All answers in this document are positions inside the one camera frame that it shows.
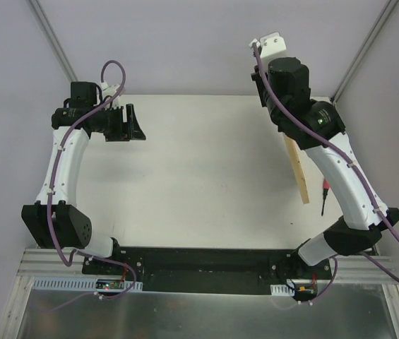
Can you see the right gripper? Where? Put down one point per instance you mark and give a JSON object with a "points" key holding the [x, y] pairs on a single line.
{"points": [[259, 85]]}

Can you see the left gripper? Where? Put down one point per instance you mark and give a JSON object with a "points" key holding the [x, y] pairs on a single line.
{"points": [[124, 123]]}

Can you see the wooden picture frame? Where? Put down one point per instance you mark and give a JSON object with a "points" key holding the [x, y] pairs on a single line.
{"points": [[297, 168]]}

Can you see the red handled screwdriver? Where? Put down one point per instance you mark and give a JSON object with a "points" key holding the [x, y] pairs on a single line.
{"points": [[325, 190]]}

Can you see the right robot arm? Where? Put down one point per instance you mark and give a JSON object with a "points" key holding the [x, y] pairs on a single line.
{"points": [[318, 130]]}

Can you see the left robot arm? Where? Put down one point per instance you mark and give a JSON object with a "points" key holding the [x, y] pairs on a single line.
{"points": [[53, 219]]}

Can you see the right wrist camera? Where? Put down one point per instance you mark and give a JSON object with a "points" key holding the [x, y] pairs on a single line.
{"points": [[270, 47]]}

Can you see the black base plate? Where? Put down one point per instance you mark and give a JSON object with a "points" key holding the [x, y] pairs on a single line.
{"points": [[210, 271]]}

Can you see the right aluminium corner post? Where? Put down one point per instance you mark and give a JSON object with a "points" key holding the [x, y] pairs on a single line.
{"points": [[379, 24]]}

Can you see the aluminium corner post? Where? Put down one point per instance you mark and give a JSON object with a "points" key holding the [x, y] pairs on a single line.
{"points": [[379, 24], [52, 40]]}

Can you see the left aluminium corner post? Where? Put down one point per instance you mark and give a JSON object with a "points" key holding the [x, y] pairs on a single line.
{"points": [[52, 40]]}

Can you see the aluminium rail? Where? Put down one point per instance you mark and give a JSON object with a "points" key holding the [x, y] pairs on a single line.
{"points": [[46, 262]]}

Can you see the left white cable duct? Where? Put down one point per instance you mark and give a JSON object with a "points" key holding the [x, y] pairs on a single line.
{"points": [[86, 285]]}

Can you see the white cable duct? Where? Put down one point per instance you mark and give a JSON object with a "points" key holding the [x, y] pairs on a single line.
{"points": [[282, 290], [86, 285]]}

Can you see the right white cable duct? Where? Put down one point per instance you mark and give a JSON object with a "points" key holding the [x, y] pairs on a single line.
{"points": [[282, 290]]}

